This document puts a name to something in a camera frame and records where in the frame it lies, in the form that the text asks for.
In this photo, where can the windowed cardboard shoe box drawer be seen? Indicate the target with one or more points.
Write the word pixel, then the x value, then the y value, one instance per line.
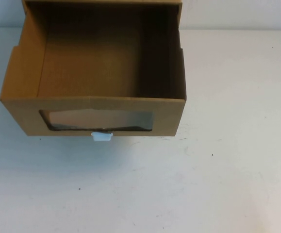
pixel 21 116

